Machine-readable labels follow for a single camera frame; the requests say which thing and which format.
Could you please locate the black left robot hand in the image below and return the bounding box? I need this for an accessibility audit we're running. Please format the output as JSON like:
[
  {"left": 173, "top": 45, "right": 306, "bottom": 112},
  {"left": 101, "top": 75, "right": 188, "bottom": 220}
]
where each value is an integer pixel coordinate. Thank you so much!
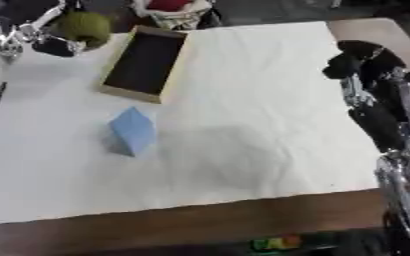
[{"left": 0, "top": 0, "right": 90, "bottom": 60}]

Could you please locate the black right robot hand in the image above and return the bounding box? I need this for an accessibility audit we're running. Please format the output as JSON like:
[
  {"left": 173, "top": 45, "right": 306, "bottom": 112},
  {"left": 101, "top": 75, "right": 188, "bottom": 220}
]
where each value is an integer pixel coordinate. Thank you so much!
[{"left": 320, "top": 39, "right": 410, "bottom": 155}]

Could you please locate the green ball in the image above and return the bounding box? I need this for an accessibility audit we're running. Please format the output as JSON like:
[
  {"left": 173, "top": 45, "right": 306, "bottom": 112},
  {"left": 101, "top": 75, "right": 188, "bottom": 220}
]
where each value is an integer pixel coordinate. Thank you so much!
[{"left": 56, "top": 11, "right": 114, "bottom": 48}]

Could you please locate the tan cardboard box black inside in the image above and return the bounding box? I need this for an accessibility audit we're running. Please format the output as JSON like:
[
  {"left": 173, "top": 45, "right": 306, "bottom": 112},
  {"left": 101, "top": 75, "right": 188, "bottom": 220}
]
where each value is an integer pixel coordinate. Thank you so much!
[{"left": 94, "top": 25, "right": 195, "bottom": 105}]

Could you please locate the light blue block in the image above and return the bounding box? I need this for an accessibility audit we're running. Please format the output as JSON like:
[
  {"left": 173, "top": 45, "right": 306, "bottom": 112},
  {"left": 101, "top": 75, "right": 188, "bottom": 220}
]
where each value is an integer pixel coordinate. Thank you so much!
[{"left": 105, "top": 105, "right": 160, "bottom": 158}]

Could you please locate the bag with red and white contents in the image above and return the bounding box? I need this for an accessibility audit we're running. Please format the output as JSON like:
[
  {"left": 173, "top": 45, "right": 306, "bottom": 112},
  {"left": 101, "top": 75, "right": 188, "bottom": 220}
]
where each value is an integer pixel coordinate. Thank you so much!
[{"left": 126, "top": 0, "right": 225, "bottom": 32}]

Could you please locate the small multicoloured object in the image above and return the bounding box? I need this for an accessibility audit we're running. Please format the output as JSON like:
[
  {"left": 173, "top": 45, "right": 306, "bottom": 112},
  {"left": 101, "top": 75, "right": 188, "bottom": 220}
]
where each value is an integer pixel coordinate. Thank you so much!
[{"left": 248, "top": 234, "right": 305, "bottom": 252}]

